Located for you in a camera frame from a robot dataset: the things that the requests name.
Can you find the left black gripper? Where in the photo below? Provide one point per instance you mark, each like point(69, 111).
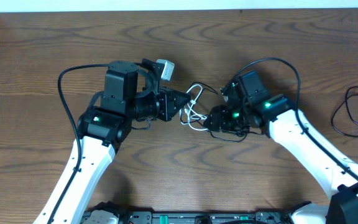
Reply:
point(166, 104)

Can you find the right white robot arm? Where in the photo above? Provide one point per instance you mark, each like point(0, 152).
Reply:
point(248, 105)

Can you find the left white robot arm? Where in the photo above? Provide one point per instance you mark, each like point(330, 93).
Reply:
point(132, 92)

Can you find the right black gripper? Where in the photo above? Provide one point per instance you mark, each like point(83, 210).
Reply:
point(217, 117)

